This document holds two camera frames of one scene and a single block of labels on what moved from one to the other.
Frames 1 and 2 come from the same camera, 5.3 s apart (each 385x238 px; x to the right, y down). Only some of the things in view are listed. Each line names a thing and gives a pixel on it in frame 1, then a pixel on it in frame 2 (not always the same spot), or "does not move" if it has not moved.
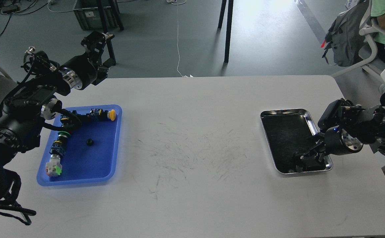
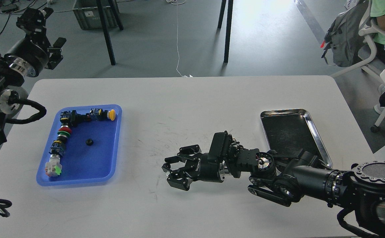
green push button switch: x=63 y=136 does not move
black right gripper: x=337 y=141 → x=198 y=167
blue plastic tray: x=91 y=151 does not move
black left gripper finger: x=104 y=68 → x=56 y=57
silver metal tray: x=289 y=132 does not move
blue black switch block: x=58 y=147 does not move
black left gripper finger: x=93 y=43 → x=46 y=12
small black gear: x=89 y=141 does not move
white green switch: x=54 y=168 does not move
